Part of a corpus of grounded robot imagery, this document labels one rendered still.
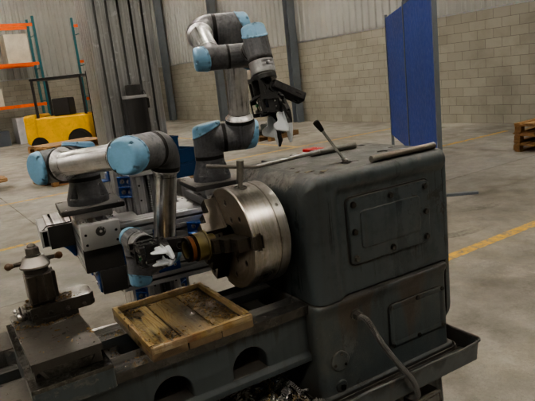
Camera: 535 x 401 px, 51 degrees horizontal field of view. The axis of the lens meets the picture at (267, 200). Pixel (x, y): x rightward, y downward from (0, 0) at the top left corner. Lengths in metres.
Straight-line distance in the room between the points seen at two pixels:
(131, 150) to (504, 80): 11.77
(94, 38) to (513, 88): 11.31
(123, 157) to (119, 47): 0.72
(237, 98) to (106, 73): 0.52
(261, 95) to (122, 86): 0.84
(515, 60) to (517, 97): 0.76
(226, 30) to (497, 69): 11.30
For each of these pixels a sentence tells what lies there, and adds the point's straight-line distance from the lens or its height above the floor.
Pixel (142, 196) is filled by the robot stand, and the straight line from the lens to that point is 2.28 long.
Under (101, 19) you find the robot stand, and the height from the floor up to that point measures 1.83.
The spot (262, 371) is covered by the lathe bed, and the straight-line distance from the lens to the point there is 1.73.
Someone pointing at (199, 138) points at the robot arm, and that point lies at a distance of 2.24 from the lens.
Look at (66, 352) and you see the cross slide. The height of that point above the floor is 0.97.
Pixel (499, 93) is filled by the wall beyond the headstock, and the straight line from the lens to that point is 13.18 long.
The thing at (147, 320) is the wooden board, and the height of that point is 0.89.
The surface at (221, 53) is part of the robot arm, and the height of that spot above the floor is 1.63.
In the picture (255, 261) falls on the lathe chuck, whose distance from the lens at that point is 1.61.
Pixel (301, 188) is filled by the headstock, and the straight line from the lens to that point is 1.62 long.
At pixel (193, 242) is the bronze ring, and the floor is 1.11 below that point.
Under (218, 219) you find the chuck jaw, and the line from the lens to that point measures 1.72.
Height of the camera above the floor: 1.55
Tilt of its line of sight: 13 degrees down
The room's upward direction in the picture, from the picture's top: 6 degrees counter-clockwise
